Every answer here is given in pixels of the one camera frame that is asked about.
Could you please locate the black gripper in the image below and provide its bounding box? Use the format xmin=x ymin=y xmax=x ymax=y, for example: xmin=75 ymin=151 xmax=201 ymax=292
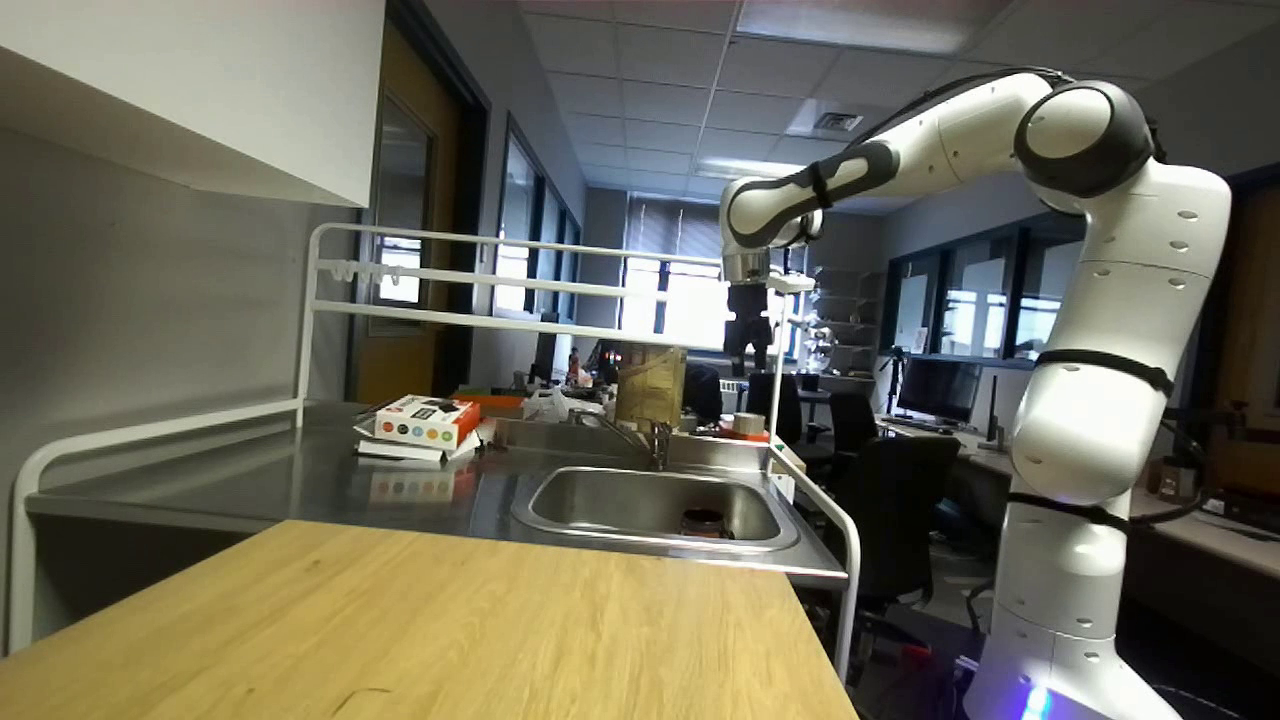
xmin=723 ymin=274 xmax=779 ymax=375

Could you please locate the stainless steel sink unit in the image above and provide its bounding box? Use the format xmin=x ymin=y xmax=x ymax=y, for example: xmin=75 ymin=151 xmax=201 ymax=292
xmin=22 ymin=397 xmax=851 ymax=592

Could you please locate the rectangular ceiling light panel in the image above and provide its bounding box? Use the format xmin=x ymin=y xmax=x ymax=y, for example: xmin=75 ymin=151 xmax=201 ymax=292
xmin=694 ymin=151 xmax=828 ymax=189
xmin=726 ymin=0 xmax=980 ymax=58

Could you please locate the black computer monitor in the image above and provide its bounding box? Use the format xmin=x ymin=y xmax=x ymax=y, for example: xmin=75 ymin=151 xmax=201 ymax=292
xmin=889 ymin=348 xmax=999 ymax=433

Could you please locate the black office chair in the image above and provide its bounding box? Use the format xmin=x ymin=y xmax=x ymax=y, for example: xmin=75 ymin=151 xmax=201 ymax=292
xmin=828 ymin=427 xmax=964 ymax=621

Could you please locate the ceiling air vent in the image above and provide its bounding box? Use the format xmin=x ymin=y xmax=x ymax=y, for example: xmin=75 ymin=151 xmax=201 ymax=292
xmin=784 ymin=97 xmax=870 ymax=143

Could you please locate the colourful orange white box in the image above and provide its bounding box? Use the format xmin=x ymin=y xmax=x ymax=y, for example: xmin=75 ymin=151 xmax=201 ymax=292
xmin=369 ymin=392 xmax=488 ymax=455

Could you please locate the wooden door with window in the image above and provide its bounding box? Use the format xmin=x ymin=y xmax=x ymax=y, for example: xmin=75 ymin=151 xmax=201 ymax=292
xmin=343 ymin=5 xmax=493 ymax=408

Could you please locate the plain wooden door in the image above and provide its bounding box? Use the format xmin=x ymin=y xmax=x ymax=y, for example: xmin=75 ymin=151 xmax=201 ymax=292
xmin=1189 ymin=163 xmax=1280 ymax=513

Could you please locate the white metal sink frame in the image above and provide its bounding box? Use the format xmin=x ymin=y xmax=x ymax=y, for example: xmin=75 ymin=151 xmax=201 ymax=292
xmin=2 ymin=219 xmax=865 ymax=683

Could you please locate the white wall cabinet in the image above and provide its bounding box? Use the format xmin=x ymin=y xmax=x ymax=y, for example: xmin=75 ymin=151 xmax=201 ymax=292
xmin=0 ymin=0 xmax=391 ymax=211

